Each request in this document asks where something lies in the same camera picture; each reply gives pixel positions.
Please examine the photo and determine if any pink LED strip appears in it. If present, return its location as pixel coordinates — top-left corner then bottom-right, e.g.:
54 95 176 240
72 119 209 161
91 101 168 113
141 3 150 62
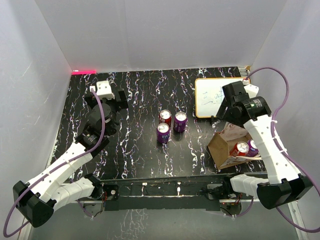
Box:
72 70 97 75

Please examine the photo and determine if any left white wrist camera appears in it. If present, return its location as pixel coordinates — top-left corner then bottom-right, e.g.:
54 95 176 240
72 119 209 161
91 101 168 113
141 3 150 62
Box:
89 80 115 100

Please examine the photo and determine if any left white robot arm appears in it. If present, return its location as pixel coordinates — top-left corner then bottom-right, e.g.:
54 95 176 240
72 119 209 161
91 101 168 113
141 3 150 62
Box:
13 87 128 228

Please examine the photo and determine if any yellow framed whiteboard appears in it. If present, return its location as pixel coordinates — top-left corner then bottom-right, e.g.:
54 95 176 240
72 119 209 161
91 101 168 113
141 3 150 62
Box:
195 77 243 118

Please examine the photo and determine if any red Coke can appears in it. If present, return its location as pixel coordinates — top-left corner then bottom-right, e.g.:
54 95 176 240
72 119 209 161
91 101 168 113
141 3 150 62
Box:
158 109 172 127
229 141 250 157

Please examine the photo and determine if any canvas bag with cat print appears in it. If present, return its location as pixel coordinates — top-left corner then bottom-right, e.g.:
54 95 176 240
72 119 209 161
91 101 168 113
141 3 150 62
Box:
207 123 261 170

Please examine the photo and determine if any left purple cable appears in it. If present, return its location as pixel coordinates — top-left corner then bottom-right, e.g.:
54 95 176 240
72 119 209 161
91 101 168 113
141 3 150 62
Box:
2 88 106 238

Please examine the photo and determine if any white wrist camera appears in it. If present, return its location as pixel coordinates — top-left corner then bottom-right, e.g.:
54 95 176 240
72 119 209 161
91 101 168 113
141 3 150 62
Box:
89 80 115 100
242 78 259 98

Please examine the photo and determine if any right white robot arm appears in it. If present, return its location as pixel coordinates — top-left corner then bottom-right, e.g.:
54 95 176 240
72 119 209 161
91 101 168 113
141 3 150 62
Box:
216 81 313 210

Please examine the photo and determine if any purple fanta can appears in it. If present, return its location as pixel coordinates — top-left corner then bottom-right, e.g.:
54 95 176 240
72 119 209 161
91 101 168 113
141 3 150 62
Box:
247 139 259 157
173 111 188 133
156 122 171 144

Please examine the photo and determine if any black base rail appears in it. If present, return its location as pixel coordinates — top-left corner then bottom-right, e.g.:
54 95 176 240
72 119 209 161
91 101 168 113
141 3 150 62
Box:
101 172 261 212

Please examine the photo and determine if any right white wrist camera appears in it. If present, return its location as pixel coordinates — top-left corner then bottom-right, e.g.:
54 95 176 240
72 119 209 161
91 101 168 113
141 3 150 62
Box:
242 78 259 98

